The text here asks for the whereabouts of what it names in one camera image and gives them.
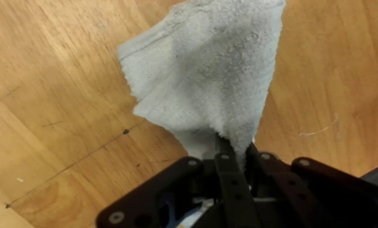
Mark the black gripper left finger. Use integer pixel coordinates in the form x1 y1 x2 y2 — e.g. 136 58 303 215
215 139 262 228

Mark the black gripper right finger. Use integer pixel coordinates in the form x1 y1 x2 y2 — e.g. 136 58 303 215
245 144 325 228

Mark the white terry cloth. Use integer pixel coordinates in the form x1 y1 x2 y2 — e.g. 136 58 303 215
118 0 287 158

